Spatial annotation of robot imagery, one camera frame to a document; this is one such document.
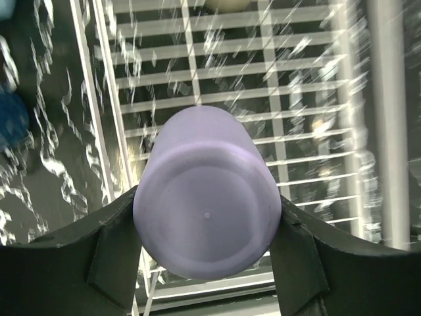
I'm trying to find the white wire dish rack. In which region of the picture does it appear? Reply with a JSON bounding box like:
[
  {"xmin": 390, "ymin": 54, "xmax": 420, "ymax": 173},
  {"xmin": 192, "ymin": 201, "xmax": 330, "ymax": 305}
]
[{"xmin": 68, "ymin": 0, "xmax": 410, "ymax": 316}]

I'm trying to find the beige ceramic mug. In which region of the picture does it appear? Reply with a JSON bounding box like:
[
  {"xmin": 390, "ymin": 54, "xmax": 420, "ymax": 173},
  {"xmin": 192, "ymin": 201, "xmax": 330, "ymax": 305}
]
[{"xmin": 205, "ymin": 0, "xmax": 251, "ymax": 13}]

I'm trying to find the dark blue ceramic mug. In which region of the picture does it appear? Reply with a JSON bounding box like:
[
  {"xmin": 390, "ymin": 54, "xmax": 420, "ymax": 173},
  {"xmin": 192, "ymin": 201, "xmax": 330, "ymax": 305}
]
[{"xmin": 1, "ymin": 90, "xmax": 30, "ymax": 153}]

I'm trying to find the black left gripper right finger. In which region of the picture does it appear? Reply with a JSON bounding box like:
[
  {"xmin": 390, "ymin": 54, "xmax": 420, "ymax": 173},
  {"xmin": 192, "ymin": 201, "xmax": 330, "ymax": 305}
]
[{"xmin": 270, "ymin": 197, "xmax": 420, "ymax": 316}]

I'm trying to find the light blue ceramic mug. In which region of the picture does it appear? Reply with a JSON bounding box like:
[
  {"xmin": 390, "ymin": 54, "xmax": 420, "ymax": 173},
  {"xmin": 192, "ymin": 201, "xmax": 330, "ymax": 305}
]
[{"xmin": 0, "ymin": 0, "xmax": 16, "ymax": 21}]

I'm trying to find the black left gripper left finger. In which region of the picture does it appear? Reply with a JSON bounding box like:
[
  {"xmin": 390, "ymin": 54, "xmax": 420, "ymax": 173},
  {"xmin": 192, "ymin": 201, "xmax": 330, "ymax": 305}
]
[{"xmin": 1, "ymin": 188, "xmax": 141, "ymax": 315}]

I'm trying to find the lavender plastic cup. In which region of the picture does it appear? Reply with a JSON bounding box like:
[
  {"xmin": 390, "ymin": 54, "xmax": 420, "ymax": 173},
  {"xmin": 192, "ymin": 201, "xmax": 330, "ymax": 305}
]
[{"xmin": 133, "ymin": 105, "xmax": 282, "ymax": 280}]

